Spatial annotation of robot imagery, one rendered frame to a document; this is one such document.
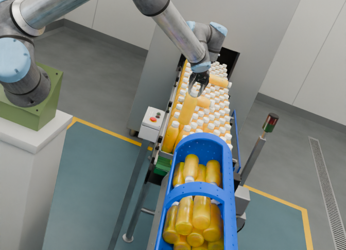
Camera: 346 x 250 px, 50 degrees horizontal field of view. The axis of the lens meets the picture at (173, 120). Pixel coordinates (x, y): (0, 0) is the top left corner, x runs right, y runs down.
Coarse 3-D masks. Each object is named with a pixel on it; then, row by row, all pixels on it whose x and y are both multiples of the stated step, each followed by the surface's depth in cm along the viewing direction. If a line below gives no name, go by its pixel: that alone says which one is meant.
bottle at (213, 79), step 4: (212, 76) 274; (216, 76) 275; (212, 80) 274; (216, 80) 274; (220, 80) 274; (224, 80) 275; (216, 84) 276; (220, 84) 275; (224, 84) 275; (228, 84) 276
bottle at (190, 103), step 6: (192, 96) 190; (186, 102) 191; (192, 102) 190; (186, 108) 192; (192, 108) 192; (180, 114) 195; (186, 114) 193; (192, 114) 195; (180, 120) 196; (186, 120) 195
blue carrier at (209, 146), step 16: (192, 144) 178; (208, 144) 178; (224, 144) 174; (176, 160) 184; (208, 160) 182; (224, 160) 160; (224, 176) 149; (176, 192) 139; (192, 192) 135; (208, 192) 134; (224, 192) 140; (224, 208) 131; (160, 224) 132; (224, 224) 124; (160, 240) 135; (224, 240) 118
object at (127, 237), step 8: (160, 128) 264; (160, 144) 218; (152, 152) 358; (152, 160) 201; (152, 168) 229; (152, 176) 222; (160, 176) 225; (144, 184) 243; (160, 184) 218; (144, 192) 245; (144, 200) 249; (136, 208) 252; (144, 208) 254; (136, 216) 255; (128, 232) 262; (128, 240) 265
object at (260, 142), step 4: (260, 136) 221; (260, 140) 220; (264, 140) 219; (256, 144) 222; (260, 144) 221; (256, 148) 222; (260, 148) 222; (252, 152) 225; (256, 152) 223; (252, 156) 225; (256, 156) 225; (248, 160) 228; (252, 160) 226; (248, 164) 228; (252, 164) 227; (244, 168) 232; (248, 168) 229; (244, 172) 231; (248, 172) 230; (244, 176) 232; (244, 180) 233; (240, 184) 235
